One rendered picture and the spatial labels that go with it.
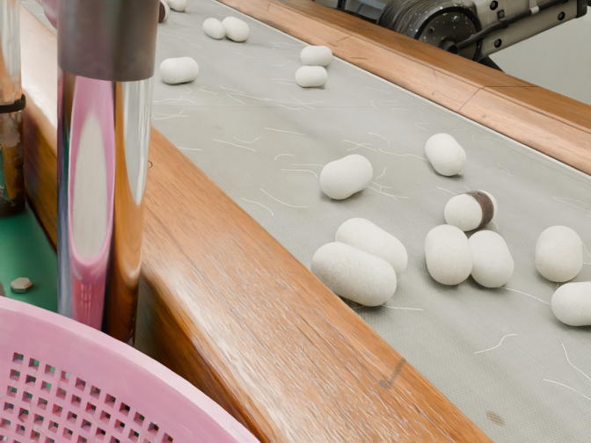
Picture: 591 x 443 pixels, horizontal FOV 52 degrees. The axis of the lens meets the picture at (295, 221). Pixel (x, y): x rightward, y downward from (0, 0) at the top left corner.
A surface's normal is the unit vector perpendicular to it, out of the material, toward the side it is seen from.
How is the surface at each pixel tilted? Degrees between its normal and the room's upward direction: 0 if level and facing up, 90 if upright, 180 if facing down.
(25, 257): 0
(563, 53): 91
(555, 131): 45
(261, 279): 0
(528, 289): 0
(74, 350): 75
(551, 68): 88
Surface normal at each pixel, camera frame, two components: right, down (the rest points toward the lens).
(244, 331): 0.18, -0.87
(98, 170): 0.11, 0.47
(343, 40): -0.45, -0.53
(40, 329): -0.21, 0.15
